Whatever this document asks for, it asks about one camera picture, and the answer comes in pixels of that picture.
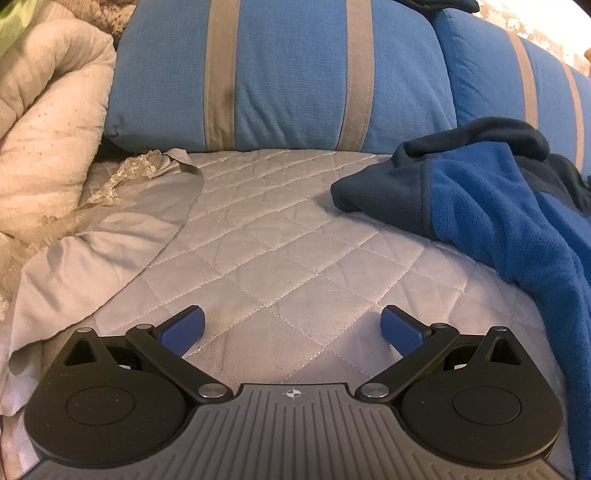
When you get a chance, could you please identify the left blue striped cushion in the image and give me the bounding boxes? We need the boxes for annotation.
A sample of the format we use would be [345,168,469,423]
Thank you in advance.
[104,1,457,154]

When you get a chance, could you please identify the blue striped cushion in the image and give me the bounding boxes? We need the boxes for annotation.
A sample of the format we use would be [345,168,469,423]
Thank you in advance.
[104,1,457,154]
[432,9,591,179]

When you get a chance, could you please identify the grey quilted bedspread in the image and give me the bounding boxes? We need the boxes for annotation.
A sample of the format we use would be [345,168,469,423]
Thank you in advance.
[1,150,565,479]

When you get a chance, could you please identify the blue fleece jacket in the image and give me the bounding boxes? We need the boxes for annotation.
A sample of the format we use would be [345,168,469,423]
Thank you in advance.
[331,117,590,478]

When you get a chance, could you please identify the green fleece blanket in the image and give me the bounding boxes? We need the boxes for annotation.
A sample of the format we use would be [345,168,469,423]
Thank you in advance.
[0,0,45,56]

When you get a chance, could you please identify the silver floral cushion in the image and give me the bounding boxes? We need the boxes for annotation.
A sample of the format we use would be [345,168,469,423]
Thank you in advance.
[477,0,590,77]

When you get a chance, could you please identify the right blue striped cushion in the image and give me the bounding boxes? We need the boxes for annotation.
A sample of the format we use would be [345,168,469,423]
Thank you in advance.
[432,9,591,179]

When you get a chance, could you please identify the grey satin sheet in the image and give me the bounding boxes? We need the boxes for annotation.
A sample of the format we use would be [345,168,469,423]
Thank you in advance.
[1,149,204,417]

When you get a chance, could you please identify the dark blue folded garment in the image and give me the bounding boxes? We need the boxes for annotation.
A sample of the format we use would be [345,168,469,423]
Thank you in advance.
[398,0,480,16]

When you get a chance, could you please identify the cream folded duvet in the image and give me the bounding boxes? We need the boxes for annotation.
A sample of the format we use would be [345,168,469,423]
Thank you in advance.
[1,18,116,237]

